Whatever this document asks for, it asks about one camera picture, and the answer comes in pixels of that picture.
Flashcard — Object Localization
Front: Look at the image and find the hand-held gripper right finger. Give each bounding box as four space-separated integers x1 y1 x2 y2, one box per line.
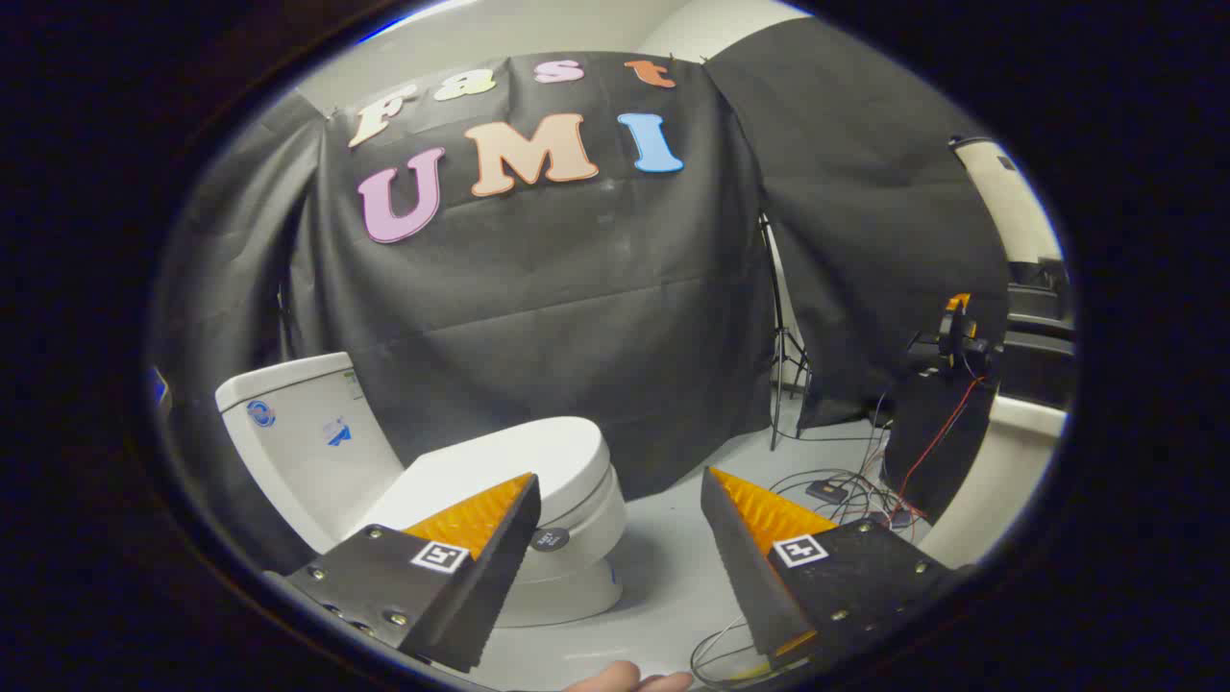
701 467 962 671

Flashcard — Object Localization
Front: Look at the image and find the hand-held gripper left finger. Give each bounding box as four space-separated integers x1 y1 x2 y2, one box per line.
283 473 542 674

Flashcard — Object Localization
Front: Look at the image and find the white toilet lid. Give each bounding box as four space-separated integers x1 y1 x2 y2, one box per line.
360 416 616 556

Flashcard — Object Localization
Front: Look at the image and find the white ceramic toilet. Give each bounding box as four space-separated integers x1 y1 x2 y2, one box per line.
214 353 627 630

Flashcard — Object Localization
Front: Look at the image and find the black cloth covered stand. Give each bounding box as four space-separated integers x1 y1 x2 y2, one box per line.
881 370 1002 526

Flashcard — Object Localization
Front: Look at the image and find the black light stand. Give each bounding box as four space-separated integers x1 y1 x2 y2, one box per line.
757 214 814 452

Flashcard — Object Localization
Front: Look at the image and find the white curved fixture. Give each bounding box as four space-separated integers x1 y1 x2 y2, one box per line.
918 396 1070 571

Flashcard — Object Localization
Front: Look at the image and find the black backdrop cloth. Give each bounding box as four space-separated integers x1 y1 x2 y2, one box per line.
149 91 330 578
288 53 777 503
704 17 1012 431

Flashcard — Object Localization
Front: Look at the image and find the black and orange gripper device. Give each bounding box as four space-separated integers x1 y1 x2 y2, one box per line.
906 293 1006 382

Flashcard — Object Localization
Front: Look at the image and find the dark furniture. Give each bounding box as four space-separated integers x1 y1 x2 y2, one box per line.
999 258 1076 410

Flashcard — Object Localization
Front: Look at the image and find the white panel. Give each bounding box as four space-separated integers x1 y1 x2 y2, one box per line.
949 136 1064 266

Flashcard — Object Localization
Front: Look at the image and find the tangle of floor cables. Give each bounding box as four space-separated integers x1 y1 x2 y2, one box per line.
769 389 928 531

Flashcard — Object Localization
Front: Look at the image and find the red cable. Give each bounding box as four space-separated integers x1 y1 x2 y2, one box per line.
892 375 987 522

